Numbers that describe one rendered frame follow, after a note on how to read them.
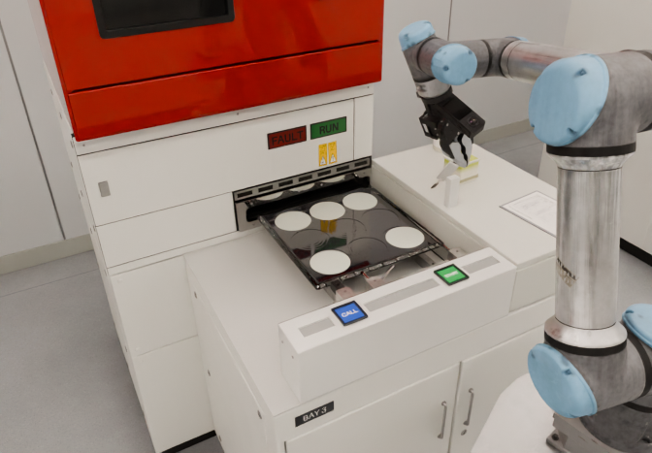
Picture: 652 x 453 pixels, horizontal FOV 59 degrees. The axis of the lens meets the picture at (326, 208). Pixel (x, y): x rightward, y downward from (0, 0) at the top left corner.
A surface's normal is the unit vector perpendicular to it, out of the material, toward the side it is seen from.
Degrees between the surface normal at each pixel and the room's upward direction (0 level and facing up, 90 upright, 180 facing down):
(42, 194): 90
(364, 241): 0
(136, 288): 90
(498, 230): 0
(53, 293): 0
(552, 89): 80
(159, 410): 90
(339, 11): 90
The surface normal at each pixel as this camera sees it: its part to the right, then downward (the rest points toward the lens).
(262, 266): -0.02, -0.86
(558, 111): -0.94, 0.03
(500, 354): 0.47, 0.44
